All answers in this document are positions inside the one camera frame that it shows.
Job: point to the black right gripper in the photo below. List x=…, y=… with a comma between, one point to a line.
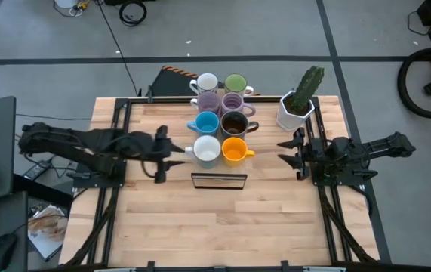
x=313, y=153

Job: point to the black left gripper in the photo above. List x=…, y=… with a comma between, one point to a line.
x=160, y=151

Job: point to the light blue faceted mug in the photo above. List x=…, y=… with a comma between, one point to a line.
x=205, y=122

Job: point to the orange ceramic mug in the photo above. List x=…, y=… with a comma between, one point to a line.
x=234, y=151

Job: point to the dark grey mug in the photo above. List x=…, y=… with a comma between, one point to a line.
x=234, y=124

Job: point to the dusty mauve ceramic mug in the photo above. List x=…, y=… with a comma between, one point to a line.
x=208, y=102

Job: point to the lavender ceramic mug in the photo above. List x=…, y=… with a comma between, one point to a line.
x=233, y=102

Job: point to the white ceramic mug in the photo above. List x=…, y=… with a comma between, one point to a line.
x=207, y=81

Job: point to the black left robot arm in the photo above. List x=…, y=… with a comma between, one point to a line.
x=60, y=140

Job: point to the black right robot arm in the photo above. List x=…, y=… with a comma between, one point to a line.
x=381, y=145

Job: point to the white hexagonal planter pot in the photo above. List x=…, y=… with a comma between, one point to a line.
x=287, y=121

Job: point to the black device with white tag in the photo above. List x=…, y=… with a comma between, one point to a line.
x=170, y=100

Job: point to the green cactus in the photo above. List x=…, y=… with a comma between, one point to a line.
x=307, y=87

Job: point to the black platform orange striped edge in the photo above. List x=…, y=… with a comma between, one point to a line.
x=170, y=85

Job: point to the black tape line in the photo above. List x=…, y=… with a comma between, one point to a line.
x=328, y=38
x=200, y=59

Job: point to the dark grey desk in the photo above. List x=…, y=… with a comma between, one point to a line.
x=7, y=219

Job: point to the white round container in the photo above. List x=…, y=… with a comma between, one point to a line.
x=64, y=3

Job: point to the black computer mouse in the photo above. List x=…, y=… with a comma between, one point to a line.
x=2, y=251

